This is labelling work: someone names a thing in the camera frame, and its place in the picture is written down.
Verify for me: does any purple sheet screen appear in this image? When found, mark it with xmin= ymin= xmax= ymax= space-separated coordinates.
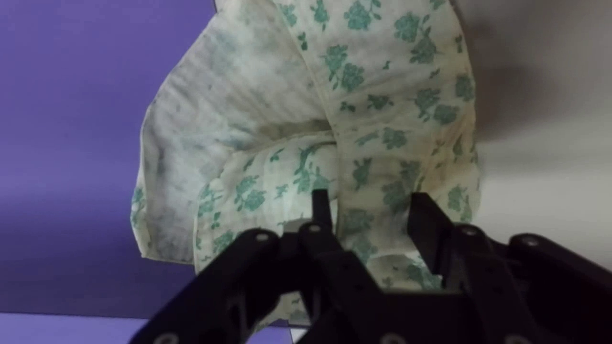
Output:
xmin=0 ymin=0 xmax=303 ymax=344

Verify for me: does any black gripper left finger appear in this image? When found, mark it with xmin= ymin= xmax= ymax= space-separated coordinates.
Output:
xmin=131 ymin=187 xmax=410 ymax=344

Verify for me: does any green floral white cloth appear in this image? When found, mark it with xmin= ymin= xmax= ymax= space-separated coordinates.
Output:
xmin=131 ymin=0 xmax=485 ymax=334

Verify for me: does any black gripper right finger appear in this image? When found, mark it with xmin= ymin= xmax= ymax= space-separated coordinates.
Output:
xmin=408 ymin=191 xmax=612 ymax=344

